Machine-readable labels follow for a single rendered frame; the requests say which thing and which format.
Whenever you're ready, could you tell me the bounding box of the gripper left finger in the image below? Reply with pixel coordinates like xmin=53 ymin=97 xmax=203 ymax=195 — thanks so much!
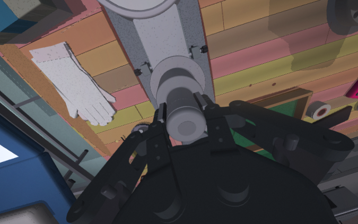
xmin=66 ymin=102 xmax=174 ymax=223

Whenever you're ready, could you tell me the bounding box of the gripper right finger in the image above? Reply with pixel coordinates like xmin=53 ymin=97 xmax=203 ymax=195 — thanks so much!
xmin=194 ymin=91 xmax=355 ymax=163

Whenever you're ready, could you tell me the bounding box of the grey round gauge platen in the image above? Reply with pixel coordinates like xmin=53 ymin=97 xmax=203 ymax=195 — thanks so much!
xmin=150 ymin=55 xmax=206 ymax=144

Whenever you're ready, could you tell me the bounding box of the grey speckled pinch gauge body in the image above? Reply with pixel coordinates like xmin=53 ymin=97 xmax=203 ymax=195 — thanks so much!
xmin=99 ymin=0 xmax=217 ymax=109

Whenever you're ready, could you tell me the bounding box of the dark round weight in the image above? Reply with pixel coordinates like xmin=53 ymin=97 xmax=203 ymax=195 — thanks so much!
xmin=326 ymin=0 xmax=358 ymax=36

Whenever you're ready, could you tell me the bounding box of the white gauge dial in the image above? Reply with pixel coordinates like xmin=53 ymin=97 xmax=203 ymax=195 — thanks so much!
xmin=97 ymin=0 xmax=180 ymax=20

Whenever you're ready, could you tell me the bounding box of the dark knurled knob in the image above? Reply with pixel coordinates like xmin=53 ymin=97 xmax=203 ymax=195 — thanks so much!
xmin=130 ymin=122 xmax=150 ymax=135

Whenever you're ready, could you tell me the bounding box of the grey tape roll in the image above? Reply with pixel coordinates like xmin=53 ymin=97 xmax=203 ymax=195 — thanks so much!
xmin=305 ymin=100 xmax=332 ymax=120

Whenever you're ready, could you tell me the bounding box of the black block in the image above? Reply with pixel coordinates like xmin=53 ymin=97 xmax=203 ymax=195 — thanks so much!
xmin=311 ymin=105 xmax=353 ymax=129

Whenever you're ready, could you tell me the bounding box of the grey machine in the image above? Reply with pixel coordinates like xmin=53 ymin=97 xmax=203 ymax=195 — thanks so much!
xmin=317 ymin=130 xmax=358 ymax=224

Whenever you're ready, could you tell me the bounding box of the white glove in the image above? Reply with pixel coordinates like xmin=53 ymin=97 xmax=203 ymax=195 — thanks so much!
xmin=29 ymin=41 xmax=118 ymax=127

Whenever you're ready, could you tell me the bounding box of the blue cabinet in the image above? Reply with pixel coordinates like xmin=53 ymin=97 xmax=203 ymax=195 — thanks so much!
xmin=0 ymin=99 xmax=77 ymax=224

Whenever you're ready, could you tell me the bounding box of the blue and grey box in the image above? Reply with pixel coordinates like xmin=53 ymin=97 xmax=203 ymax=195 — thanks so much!
xmin=0 ymin=0 xmax=74 ymax=46

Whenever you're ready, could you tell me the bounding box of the green tray with wooden frame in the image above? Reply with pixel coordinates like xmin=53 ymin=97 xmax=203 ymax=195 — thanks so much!
xmin=228 ymin=88 xmax=314 ymax=162

